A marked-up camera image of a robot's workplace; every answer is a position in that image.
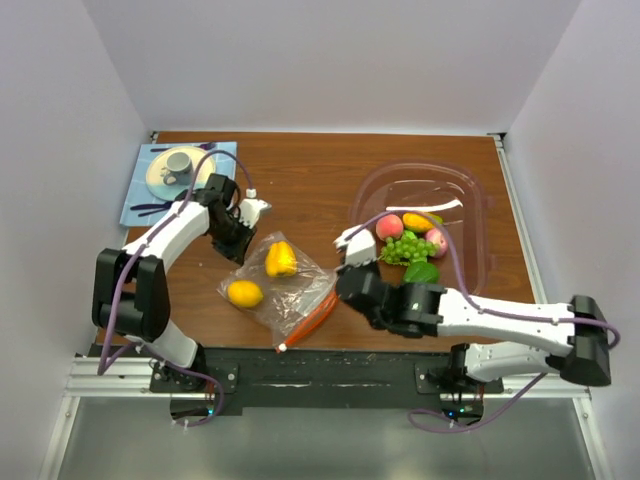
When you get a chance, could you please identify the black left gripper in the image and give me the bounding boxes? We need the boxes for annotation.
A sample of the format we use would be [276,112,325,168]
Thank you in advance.
[208,213,257,267]

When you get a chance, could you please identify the dark green fake pepper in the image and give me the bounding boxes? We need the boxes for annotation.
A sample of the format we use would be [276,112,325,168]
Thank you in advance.
[403,261,440,284]

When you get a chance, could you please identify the green fake grapes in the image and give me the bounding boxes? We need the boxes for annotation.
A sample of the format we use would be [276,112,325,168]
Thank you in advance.
[378,237,433,266]

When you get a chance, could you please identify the yellow fake bell pepper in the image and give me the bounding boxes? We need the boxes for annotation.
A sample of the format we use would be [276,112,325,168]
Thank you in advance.
[265,241,298,278]

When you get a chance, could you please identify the clear zip top bag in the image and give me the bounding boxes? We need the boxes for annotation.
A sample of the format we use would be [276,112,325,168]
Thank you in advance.
[218,232,337,353]

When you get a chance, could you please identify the purple fake onion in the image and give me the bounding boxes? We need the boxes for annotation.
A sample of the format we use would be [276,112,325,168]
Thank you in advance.
[425,229,448,258]

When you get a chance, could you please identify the red fake apple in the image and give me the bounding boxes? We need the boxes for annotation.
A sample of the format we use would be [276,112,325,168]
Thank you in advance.
[375,214,404,241]

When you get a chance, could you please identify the yellow green fake mango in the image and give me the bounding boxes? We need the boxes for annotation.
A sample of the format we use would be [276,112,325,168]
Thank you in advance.
[402,212,443,234]

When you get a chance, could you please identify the light green fake cucumber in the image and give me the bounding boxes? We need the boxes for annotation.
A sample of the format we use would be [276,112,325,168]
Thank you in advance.
[400,230,417,243]

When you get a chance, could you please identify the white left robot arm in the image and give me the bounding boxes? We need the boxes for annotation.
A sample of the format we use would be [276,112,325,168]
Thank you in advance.
[91,174,271,392]

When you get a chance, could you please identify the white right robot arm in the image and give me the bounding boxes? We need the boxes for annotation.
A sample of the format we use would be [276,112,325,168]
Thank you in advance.
[336,266,618,393]

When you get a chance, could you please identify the yellow fake lemon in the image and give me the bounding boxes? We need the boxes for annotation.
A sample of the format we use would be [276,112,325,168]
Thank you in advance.
[227,280,264,309]

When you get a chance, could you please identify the white cup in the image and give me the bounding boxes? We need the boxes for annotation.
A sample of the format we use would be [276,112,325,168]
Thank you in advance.
[163,152,193,186]

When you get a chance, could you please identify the blue checked cloth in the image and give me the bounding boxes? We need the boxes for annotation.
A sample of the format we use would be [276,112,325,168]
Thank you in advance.
[119,142,237,228]

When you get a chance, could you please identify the cream round plate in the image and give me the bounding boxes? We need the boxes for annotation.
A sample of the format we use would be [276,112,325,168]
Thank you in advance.
[145,146,215,200]

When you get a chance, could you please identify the pink clear plastic container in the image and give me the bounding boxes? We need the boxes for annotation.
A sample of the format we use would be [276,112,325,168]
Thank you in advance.
[349,160,491,295]

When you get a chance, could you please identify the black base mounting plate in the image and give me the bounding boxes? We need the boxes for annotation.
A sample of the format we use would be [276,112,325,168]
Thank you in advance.
[149,346,504,419]

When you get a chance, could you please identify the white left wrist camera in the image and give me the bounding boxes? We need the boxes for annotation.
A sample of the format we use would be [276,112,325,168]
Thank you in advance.
[239,198,272,229]

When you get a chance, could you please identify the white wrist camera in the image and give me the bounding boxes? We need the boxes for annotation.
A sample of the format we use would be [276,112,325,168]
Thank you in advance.
[333,225,377,267]
[239,198,272,229]

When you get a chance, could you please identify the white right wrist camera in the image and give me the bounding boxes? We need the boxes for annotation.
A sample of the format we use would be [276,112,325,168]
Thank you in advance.
[333,225,377,267]

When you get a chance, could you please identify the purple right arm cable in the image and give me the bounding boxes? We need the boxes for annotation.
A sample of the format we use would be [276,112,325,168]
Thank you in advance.
[344,210,621,434]

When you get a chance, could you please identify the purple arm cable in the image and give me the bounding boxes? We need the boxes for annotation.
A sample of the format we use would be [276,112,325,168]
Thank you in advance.
[344,210,621,434]
[97,149,257,427]

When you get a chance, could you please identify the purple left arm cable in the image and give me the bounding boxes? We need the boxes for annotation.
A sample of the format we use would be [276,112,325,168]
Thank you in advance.
[97,149,257,427]

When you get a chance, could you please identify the aluminium frame rail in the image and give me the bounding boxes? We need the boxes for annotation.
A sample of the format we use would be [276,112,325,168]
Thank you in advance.
[65,357,591,399]

